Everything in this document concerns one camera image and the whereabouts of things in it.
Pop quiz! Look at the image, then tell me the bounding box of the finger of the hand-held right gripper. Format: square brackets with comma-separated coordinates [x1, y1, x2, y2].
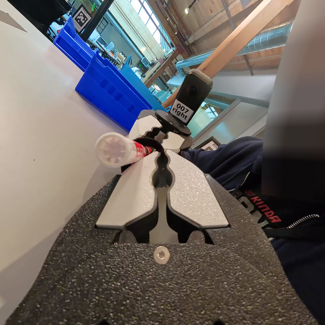
[128, 109, 163, 140]
[163, 132, 185, 152]

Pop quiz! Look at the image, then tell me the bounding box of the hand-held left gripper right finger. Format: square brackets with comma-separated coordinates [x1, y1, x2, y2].
[166, 150, 229, 230]

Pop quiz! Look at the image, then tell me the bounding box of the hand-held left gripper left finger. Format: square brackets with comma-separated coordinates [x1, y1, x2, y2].
[96, 151, 159, 230]

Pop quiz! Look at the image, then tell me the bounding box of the black velcro strap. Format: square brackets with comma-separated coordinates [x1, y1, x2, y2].
[145, 130, 176, 168]

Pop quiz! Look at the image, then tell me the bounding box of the red marker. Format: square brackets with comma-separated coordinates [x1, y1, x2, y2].
[95, 132, 156, 169]

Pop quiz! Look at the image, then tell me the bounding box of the wooden post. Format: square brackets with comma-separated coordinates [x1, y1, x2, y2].
[163, 0, 296, 108]

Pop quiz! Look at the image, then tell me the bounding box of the silver air duct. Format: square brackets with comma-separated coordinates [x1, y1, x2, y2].
[175, 20, 296, 70]

